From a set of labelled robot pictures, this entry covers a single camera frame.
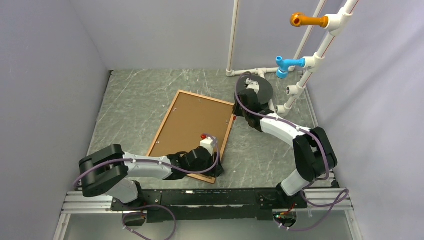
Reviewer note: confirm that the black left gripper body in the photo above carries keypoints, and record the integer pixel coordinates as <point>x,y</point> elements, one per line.
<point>208,164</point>

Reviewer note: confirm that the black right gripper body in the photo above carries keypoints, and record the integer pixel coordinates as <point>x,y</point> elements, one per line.
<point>239,111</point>

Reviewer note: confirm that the orange wooden picture frame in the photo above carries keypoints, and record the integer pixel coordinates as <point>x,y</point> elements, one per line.
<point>189,116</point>

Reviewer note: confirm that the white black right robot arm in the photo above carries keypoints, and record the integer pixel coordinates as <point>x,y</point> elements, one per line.
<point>313,153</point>

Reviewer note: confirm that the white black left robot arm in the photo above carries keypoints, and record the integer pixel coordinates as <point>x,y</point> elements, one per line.
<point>111,171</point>

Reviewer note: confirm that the black filament spool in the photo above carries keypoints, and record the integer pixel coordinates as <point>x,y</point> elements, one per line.
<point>265,93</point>

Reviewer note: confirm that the blue pipe peg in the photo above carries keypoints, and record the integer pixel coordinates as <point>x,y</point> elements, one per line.
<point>284,65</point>

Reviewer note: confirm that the orange pipe peg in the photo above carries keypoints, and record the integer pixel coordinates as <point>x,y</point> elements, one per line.
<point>299,19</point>

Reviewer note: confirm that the white pvc pipe rack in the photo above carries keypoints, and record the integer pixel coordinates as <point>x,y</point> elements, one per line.
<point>334,24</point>

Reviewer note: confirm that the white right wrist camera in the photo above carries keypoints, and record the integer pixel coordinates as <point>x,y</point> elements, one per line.
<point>252,85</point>

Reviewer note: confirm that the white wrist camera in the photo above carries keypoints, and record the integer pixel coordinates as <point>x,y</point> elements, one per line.
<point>252,85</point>
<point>209,143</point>

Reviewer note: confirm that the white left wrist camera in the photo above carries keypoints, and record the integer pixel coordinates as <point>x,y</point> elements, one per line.
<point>209,143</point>

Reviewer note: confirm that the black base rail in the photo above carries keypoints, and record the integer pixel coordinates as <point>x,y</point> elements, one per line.
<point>212,204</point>

